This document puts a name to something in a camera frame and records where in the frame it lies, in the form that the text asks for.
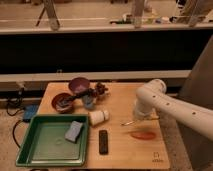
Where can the green plastic tray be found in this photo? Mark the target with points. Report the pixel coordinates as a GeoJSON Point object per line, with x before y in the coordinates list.
{"type": "Point", "coordinates": [45, 145]}

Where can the purple bowl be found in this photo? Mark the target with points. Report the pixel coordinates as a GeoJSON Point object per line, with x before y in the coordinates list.
{"type": "Point", "coordinates": [79, 84]}

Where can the dark red grape toy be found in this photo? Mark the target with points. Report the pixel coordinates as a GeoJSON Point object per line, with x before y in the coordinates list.
{"type": "Point", "coordinates": [100, 89]}

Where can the blue sponge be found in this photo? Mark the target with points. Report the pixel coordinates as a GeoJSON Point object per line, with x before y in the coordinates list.
{"type": "Point", "coordinates": [74, 131]}

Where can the white paper cup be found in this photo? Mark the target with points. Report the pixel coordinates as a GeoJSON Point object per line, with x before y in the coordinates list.
{"type": "Point", "coordinates": [97, 117]}

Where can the black remote control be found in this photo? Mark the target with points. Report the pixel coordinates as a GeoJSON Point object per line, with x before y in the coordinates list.
{"type": "Point", "coordinates": [103, 142]}

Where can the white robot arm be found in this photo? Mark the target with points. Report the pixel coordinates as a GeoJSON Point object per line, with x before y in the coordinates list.
{"type": "Point", "coordinates": [151, 95]}

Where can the black ladle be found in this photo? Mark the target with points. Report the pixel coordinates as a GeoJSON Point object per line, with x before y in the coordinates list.
{"type": "Point", "coordinates": [78, 95]}

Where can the blue box on floor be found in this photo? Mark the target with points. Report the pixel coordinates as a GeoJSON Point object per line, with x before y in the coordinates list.
{"type": "Point", "coordinates": [29, 112]}

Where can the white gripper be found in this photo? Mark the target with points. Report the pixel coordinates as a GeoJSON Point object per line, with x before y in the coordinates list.
{"type": "Point", "coordinates": [139, 116]}

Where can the dark red bowl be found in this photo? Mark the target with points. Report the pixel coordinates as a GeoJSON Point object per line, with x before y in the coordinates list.
{"type": "Point", "coordinates": [59, 109]}

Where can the orange carrot toy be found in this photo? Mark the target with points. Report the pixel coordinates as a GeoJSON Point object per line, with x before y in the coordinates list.
{"type": "Point", "coordinates": [143, 135]}

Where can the blue cup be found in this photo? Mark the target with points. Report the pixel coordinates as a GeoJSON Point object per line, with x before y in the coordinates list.
{"type": "Point", "coordinates": [88, 102]}

